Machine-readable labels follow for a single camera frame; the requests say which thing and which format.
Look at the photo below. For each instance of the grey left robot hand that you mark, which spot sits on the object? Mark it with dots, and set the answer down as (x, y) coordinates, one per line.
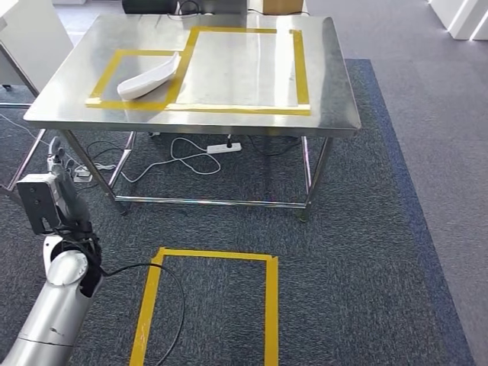
(70, 199)

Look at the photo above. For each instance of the white curved car trim part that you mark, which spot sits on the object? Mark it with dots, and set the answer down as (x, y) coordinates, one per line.
(146, 81)

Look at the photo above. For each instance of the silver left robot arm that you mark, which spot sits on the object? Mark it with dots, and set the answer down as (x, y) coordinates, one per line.
(57, 308)

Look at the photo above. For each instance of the steel workbench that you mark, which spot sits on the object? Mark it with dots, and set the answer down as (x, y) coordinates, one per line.
(247, 65)

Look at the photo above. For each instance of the steel table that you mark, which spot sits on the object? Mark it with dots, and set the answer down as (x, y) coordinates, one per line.
(23, 161)

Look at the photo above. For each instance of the white board panel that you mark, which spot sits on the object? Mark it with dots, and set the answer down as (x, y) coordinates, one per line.
(446, 12)
(467, 22)
(34, 45)

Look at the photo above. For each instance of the white power strip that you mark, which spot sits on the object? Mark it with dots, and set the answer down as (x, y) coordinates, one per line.
(222, 148)

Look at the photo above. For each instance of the black carry case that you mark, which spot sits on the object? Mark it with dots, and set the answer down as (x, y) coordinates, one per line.
(148, 6)

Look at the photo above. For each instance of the yellow floor tape square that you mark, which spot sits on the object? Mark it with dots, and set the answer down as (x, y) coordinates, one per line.
(271, 313)

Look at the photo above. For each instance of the brown cardboard box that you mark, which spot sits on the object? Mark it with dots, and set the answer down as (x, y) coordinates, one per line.
(282, 6)

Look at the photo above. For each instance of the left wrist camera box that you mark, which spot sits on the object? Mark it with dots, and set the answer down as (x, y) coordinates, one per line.
(36, 202)

